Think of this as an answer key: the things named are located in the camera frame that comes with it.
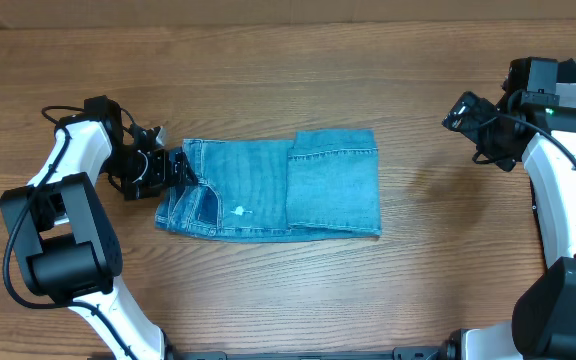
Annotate blue denim jeans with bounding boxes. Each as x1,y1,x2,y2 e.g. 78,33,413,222
154,129,382,243

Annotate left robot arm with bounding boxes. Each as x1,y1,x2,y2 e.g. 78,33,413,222
0,95,198,359

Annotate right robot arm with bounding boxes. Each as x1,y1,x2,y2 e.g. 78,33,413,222
436,57,576,359

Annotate black garment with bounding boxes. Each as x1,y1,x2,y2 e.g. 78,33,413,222
557,58,576,84

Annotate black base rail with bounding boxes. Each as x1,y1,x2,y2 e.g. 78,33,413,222
164,343,460,360

